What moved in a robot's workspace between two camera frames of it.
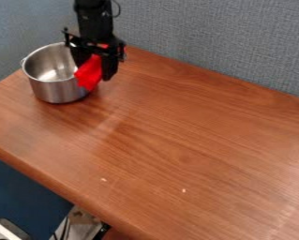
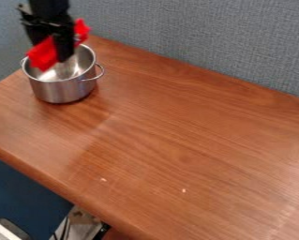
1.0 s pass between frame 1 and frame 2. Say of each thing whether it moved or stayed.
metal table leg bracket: stayed
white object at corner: stayed
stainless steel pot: stayed
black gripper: moved
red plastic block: moved
